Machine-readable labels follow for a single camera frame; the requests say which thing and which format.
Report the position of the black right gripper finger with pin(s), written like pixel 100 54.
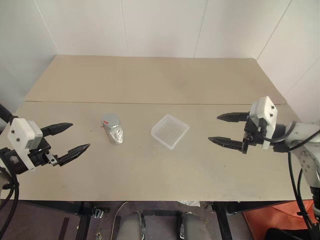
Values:
pixel 233 117
pixel 227 143

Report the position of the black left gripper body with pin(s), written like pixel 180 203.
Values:
pixel 40 156

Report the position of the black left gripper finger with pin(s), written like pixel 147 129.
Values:
pixel 73 153
pixel 57 128

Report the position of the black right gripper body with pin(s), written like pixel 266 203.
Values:
pixel 255 136

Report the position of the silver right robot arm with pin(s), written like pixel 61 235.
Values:
pixel 307 140

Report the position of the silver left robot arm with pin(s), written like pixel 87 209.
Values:
pixel 11 160

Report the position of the silver foil-wrapped jar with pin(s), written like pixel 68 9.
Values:
pixel 116 135

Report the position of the grey bottle cap red mark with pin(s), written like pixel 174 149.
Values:
pixel 110 120

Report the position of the clear square plastic container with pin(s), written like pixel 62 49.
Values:
pixel 170 131

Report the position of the crumpled foil scrap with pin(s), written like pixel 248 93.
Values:
pixel 189 202

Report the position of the orange floor sheet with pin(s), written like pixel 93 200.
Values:
pixel 272 215

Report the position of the grey rounded robot leg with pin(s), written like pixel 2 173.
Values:
pixel 192 226
pixel 130 226

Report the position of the black object on floor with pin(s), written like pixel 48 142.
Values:
pixel 285 234

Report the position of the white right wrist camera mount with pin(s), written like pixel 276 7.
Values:
pixel 265 110

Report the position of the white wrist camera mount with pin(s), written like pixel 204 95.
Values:
pixel 21 135
pixel 265 110

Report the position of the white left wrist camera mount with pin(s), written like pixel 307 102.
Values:
pixel 21 135

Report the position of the small metal frame bracket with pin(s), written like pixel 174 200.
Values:
pixel 98 211

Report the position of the black metal table frame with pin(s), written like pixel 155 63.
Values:
pixel 83 220

